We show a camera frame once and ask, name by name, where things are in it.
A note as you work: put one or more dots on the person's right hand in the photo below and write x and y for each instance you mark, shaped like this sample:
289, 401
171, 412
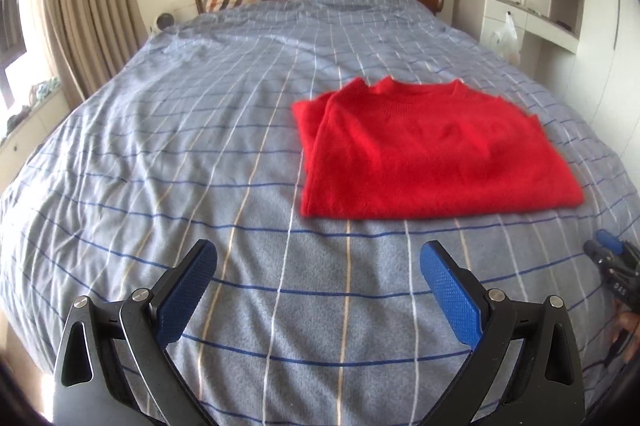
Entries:
627, 326

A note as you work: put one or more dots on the white windowsill cabinet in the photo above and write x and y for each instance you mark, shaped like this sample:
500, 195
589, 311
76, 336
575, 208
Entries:
30, 146

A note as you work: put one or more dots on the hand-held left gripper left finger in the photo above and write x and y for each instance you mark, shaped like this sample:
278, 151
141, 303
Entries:
185, 291

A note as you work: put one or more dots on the white wardrobe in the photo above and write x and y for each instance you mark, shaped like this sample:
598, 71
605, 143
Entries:
605, 71

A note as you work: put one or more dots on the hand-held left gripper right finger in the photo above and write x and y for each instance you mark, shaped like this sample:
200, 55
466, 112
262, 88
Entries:
452, 291

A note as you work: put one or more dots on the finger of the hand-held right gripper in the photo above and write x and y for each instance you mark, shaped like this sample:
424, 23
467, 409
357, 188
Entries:
594, 252
610, 241

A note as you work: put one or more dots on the white desk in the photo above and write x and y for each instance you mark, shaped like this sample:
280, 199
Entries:
492, 14

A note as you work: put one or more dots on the beige curtain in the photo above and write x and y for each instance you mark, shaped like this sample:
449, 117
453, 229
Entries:
90, 6

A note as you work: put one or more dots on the white plastic bag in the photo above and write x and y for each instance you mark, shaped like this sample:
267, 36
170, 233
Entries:
505, 36

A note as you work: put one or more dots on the red knit sweater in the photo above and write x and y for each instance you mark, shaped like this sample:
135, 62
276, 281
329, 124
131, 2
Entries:
425, 156

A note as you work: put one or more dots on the window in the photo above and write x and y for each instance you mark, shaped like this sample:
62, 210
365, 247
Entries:
10, 41

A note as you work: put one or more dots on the greenish ornament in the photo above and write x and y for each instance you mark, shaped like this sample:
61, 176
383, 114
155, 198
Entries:
45, 89

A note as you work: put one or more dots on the blue checked duvet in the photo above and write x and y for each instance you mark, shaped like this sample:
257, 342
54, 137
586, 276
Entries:
200, 156

